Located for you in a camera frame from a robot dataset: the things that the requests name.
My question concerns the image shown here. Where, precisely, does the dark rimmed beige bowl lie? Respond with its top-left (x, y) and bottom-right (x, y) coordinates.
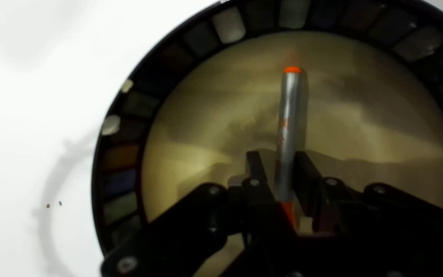
top-left (89, 0), bottom-right (443, 277)

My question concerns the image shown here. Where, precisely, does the orange and silver pen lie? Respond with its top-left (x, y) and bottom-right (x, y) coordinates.
top-left (274, 63), bottom-right (311, 229)

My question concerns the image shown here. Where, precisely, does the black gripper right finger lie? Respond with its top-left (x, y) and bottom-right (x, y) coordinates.
top-left (292, 149), bottom-right (443, 277)

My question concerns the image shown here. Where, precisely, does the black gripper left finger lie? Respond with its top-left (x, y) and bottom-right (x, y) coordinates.
top-left (100, 149), bottom-right (297, 277)

